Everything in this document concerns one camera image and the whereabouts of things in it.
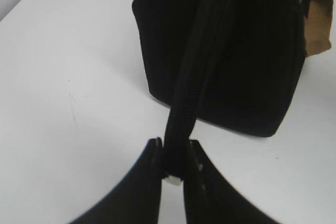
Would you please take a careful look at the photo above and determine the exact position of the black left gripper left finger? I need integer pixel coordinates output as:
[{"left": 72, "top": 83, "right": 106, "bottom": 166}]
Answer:
[{"left": 72, "top": 137, "right": 162, "bottom": 224}]

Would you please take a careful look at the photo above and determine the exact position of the black bag with tan handles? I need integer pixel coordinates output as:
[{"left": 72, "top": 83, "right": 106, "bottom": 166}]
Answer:
[{"left": 132, "top": 0, "right": 333, "bottom": 179}]

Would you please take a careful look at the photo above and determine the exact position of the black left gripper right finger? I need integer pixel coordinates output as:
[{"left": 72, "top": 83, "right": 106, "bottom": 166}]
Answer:
[{"left": 183, "top": 140, "right": 265, "bottom": 223}]

